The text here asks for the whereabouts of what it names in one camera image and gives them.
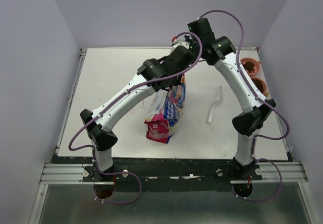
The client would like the cat food bag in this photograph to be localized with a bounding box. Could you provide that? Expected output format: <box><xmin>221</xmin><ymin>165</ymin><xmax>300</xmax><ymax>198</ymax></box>
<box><xmin>144</xmin><ymin>75</ymin><xmax>186</xmax><ymax>144</ymax></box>

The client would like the clear plastic scoop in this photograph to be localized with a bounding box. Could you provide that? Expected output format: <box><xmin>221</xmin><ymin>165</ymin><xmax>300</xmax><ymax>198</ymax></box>
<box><xmin>206</xmin><ymin>85</ymin><xmax>223</xmax><ymax>125</ymax></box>

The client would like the aluminium frame rail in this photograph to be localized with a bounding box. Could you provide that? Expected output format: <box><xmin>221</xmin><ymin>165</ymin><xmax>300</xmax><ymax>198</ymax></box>
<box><xmin>40</xmin><ymin>162</ymin><xmax>308</xmax><ymax>185</ymax></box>

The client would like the brown kibble in bowl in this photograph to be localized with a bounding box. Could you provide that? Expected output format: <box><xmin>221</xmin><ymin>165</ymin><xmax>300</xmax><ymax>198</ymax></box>
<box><xmin>243</xmin><ymin>62</ymin><xmax>255</xmax><ymax>74</ymax></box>

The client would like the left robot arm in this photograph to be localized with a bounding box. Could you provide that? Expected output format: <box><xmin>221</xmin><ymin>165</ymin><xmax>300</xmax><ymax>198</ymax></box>
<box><xmin>80</xmin><ymin>43</ymin><xmax>201</xmax><ymax>181</ymax></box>

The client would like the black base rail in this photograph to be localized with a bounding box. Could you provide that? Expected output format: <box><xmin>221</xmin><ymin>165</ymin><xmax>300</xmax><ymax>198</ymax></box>
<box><xmin>50</xmin><ymin>155</ymin><xmax>263</xmax><ymax>193</ymax></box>

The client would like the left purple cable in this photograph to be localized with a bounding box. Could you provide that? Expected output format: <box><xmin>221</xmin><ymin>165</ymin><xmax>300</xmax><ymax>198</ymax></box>
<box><xmin>68</xmin><ymin>32</ymin><xmax>202</xmax><ymax>152</ymax></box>

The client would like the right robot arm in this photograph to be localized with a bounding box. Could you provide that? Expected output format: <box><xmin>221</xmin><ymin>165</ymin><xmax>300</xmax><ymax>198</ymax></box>
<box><xmin>188</xmin><ymin>18</ymin><xmax>276</xmax><ymax>180</ymax></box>

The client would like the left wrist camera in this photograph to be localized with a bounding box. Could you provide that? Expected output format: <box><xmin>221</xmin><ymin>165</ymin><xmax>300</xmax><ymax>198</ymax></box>
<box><xmin>169</xmin><ymin>36</ymin><xmax>190</xmax><ymax>55</ymax></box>

